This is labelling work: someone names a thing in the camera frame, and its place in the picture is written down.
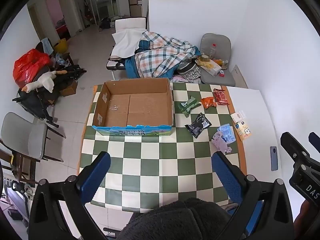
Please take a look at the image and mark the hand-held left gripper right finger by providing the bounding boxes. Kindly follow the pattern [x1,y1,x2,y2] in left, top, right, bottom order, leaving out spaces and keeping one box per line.
[211,151,294,240]

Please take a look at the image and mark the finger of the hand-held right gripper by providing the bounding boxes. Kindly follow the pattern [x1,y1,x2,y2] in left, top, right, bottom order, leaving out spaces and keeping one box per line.
[280,132,312,164]
[308,132,320,153]

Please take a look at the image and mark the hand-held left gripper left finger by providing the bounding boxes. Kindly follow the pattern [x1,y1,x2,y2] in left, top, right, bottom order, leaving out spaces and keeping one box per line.
[29,151,112,240]

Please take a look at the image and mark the purple cloth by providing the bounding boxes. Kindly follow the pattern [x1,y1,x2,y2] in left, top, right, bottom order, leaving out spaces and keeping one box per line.
[212,131,233,153]

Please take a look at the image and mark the blue tissue pack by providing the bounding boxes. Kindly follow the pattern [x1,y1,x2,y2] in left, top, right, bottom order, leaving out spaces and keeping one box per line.
[217,123,237,144]

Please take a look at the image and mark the yellow cartoon tissue pack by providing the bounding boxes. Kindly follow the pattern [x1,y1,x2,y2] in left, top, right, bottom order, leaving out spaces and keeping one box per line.
[234,119,252,141]

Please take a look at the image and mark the black snack packet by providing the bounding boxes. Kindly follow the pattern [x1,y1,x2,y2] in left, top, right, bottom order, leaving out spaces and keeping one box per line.
[185,112,212,138]

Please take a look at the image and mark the white cigarette box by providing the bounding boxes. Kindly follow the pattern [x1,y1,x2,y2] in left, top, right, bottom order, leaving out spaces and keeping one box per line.
[230,110,247,123]

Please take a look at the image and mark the orange snack packet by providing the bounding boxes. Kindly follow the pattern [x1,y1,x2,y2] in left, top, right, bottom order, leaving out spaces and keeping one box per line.
[201,96,217,109]

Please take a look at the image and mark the red snack packet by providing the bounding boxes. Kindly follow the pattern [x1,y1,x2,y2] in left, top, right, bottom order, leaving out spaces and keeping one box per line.
[213,88,229,105]

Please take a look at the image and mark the green snack packet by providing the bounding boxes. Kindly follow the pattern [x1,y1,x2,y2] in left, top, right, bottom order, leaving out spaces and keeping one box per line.
[178,95,202,117]

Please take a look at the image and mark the person's right hand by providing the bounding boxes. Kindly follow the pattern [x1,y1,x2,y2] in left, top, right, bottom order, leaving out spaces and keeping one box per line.
[294,199,316,233]

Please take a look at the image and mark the blue-grey smartphone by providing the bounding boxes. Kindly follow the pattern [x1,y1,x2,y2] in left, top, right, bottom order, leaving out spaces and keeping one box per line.
[270,146,278,172]

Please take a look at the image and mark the green white checkered mat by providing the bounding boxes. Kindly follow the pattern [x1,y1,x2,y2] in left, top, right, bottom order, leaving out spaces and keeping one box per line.
[79,82,248,214]

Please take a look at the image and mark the dark fleece garment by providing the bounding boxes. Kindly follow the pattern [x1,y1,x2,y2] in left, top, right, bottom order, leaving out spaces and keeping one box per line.
[116,197,242,240]

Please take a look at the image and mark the grey seat wooden chair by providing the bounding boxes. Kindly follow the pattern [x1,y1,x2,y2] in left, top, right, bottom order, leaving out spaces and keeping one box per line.
[0,112,67,180]

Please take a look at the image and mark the white leaning panel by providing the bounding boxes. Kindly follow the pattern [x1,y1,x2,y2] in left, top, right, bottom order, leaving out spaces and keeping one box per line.
[231,64,248,88]

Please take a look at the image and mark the small brown cardboard box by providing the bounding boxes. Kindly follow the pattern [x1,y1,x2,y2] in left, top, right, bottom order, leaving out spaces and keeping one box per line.
[59,80,78,97]

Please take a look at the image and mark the pile of dark clothes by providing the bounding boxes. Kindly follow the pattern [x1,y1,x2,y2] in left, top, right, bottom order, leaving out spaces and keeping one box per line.
[12,65,87,128]

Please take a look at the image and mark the pink cloth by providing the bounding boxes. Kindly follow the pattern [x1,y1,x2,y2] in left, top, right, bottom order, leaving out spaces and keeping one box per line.
[170,76,202,84]

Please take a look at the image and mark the white goose plush toy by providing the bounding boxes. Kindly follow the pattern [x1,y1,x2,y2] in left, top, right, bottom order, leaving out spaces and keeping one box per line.
[21,70,68,93]

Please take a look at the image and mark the black white patterned cloth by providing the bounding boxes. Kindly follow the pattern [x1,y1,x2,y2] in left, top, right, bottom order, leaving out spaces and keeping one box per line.
[179,61,202,80]

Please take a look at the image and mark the black folding bed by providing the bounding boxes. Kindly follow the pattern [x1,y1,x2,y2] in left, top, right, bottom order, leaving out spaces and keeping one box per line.
[106,52,130,80]

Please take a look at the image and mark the clear plastic bag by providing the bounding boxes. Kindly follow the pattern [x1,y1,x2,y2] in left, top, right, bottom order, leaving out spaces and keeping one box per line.
[54,52,70,67]

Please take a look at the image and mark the grey padded chair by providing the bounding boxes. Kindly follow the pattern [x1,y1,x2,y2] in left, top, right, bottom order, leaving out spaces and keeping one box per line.
[199,33,236,85]

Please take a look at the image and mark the red plastic bag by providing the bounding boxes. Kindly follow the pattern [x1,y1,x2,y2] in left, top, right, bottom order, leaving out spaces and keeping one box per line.
[13,49,52,88]

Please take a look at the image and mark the white pillow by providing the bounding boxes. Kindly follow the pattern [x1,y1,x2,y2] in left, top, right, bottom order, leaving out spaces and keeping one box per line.
[111,28,150,58]

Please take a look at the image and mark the plaid blanket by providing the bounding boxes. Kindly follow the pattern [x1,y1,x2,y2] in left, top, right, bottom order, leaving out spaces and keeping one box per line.
[125,31,200,78]

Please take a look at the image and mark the light blue towel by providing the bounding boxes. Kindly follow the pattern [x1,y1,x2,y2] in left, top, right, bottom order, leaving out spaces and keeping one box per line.
[41,38,54,55]

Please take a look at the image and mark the black bag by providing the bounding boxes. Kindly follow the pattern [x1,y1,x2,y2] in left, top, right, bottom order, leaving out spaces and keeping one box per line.
[99,17,112,30]

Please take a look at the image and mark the white cushioned chair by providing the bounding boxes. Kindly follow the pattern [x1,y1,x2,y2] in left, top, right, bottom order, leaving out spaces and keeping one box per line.
[114,17,147,33]

